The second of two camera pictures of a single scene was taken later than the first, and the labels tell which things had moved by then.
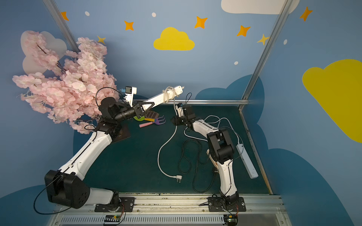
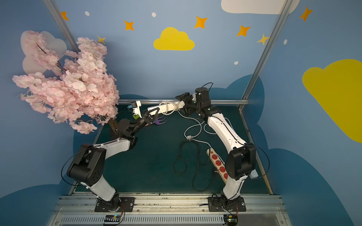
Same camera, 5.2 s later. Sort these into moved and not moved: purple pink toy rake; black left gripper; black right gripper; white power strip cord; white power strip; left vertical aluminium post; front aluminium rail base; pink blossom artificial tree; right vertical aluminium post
Moved: white power strip; black right gripper; black left gripper; white power strip cord
Not moved: purple pink toy rake; pink blossom artificial tree; front aluminium rail base; left vertical aluminium post; right vertical aluminium post
